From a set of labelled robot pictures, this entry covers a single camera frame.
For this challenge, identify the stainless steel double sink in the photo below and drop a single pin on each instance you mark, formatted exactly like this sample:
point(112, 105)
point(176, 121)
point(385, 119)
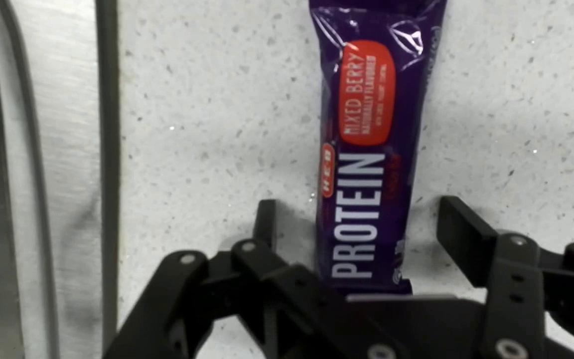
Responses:
point(60, 167)

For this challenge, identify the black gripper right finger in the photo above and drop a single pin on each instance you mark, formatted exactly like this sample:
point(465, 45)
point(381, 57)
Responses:
point(519, 286)

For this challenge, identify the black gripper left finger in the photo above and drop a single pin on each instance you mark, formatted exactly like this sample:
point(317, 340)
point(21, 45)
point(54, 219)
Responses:
point(248, 306)

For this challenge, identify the purple protein bar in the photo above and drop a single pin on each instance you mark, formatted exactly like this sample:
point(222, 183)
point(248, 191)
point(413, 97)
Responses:
point(367, 133)

